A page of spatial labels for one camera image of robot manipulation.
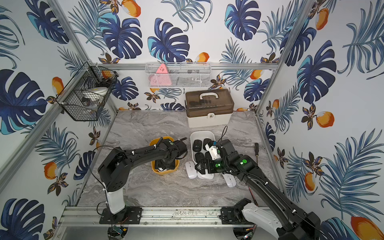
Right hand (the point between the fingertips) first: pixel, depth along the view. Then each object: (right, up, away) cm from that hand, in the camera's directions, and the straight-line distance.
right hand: (203, 165), depth 74 cm
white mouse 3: (+3, -9, +12) cm, 16 cm away
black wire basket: (-64, +35, +7) cm, 74 cm away
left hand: (-21, -3, +13) cm, 25 cm away
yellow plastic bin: (-30, +9, +22) cm, 38 cm away
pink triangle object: (-24, +49, +16) cm, 57 cm away
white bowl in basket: (-57, +37, +6) cm, 68 cm away
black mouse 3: (+3, +9, +27) cm, 29 cm away
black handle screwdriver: (+36, +3, +24) cm, 44 cm away
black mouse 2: (-2, +7, +24) cm, 25 cm away
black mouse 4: (+5, 0, +21) cm, 22 cm away
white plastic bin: (+1, +13, +30) cm, 32 cm away
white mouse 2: (-6, -6, +15) cm, 18 cm away
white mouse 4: (+16, -11, +10) cm, 22 cm away
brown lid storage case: (+5, +31, +21) cm, 38 cm away
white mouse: (-24, -5, +12) cm, 27 cm away
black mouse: (-2, +1, +19) cm, 19 cm away
